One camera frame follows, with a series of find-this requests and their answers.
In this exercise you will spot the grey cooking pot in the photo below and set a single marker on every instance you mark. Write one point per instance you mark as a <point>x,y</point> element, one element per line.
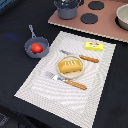
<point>67,9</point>

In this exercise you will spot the beige bowl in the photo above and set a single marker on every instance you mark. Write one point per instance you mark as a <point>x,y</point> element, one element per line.
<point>122,15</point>

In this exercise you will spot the knife with wooden handle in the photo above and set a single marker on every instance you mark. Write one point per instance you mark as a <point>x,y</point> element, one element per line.
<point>81,56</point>

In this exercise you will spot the yellow butter box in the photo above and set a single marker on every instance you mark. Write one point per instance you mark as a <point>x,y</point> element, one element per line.
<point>94,46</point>

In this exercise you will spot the black stove burner disc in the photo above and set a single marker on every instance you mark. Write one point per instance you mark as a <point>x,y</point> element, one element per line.
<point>96,5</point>
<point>89,18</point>

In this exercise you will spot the red toy tomato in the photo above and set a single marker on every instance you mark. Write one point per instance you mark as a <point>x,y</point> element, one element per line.
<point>36,48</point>

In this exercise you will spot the beige woven placemat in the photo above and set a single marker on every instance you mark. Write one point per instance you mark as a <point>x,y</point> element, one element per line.
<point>59,98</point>

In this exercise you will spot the round wooden plate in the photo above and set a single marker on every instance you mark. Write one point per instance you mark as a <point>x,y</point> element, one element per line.
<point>71,75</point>

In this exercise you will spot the small grey frying pan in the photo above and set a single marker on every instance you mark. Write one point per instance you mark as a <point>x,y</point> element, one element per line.
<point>40,40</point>

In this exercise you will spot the orange bread loaf toy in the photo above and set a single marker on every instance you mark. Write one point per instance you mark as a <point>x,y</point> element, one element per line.
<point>69,66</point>

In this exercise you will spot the fork with wooden handle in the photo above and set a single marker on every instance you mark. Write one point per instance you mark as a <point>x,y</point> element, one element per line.
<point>67,81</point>

